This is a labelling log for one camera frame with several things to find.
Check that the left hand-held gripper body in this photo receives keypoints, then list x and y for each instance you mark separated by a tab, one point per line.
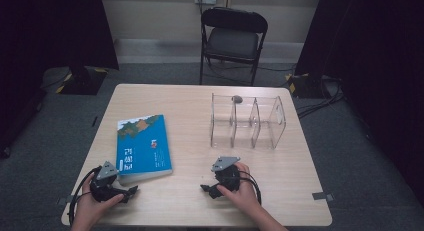
106	172

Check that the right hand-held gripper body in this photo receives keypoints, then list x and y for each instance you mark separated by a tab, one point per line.
226	177

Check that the blue book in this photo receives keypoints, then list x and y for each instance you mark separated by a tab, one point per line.
143	147

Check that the clear acrylic book rack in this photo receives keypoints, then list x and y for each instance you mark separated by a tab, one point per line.
233	124

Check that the person's right hand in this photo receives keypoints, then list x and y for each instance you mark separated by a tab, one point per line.
245	196

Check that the person's left hand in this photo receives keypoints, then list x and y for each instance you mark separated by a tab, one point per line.
88	209

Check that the grey tape strip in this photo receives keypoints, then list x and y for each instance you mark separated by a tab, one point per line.
63	200
321	196

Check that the small grey lump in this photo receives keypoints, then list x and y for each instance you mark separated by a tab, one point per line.
237	99

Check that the black stand base striped tape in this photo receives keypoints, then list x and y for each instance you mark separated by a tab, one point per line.
83	82
305	87

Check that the black folding chair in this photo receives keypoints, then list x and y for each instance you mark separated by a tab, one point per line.
233	41

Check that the black curtain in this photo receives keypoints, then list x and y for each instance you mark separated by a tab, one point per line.
376	57
50	24

